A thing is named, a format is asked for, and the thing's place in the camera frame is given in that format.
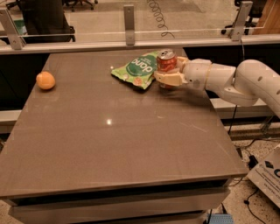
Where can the green rice chip bag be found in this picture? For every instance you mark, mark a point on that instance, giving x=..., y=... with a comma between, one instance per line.
x=139, y=71

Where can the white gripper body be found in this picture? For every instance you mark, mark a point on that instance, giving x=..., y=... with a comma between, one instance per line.
x=194, y=73

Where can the white printed sign board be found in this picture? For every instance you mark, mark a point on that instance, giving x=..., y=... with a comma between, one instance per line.
x=266, y=176

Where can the red coke can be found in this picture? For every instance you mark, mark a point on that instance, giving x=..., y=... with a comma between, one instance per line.
x=166, y=61

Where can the orange fruit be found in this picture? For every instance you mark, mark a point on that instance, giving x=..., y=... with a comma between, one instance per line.
x=45, y=80

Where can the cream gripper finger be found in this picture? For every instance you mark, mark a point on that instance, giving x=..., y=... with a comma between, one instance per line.
x=181, y=62
x=172, y=78

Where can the right metal barrier bracket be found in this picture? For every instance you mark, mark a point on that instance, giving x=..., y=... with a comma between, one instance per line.
x=240, y=20

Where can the left metal barrier bracket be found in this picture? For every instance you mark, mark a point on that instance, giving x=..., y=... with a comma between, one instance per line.
x=16, y=42

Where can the middle metal barrier bracket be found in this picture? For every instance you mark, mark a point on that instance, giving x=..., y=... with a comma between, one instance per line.
x=129, y=24

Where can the blue floor box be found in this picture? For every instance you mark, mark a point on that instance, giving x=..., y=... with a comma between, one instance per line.
x=219, y=218

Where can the dark chair base right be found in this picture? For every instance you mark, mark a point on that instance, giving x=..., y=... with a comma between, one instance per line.
x=255, y=12

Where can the black office chair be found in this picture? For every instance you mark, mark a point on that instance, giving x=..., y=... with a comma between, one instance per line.
x=45, y=21

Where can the metal barrier bracket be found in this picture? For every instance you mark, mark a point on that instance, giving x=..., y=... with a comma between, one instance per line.
x=129, y=24
x=240, y=20
x=16, y=42

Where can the clear acrylic barrier panel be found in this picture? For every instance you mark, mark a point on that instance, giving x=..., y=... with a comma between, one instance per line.
x=158, y=24

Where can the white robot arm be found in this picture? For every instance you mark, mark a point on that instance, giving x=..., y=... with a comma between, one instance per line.
x=241, y=85

